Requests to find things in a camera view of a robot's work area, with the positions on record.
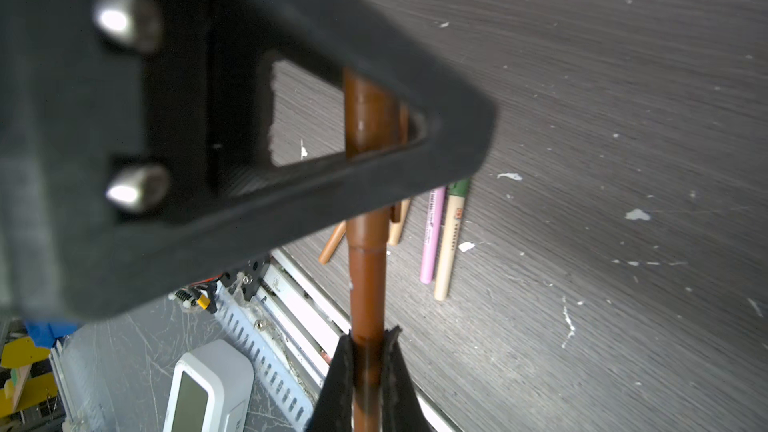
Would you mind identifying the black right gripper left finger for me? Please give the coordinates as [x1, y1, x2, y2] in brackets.
[305, 335, 354, 432]

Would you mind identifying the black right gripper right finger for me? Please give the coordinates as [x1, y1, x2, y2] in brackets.
[381, 326, 432, 432]

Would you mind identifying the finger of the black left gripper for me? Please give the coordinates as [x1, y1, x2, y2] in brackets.
[1, 0, 497, 321]

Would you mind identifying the cream green-capped pen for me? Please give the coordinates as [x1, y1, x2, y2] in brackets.
[434, 178, 471, 301]

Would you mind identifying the dark brown marker pen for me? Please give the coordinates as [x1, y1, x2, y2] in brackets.
[343, 69, 400, 431]

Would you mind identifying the tan marker pen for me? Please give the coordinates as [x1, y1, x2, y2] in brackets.
[388, 199, 411, 246]

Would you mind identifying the light pink marker pen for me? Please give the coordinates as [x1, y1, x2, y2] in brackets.
[419, 187, 446, 284]

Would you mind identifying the white handheld device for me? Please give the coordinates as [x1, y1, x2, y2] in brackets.
[163, 339, 254, 432]

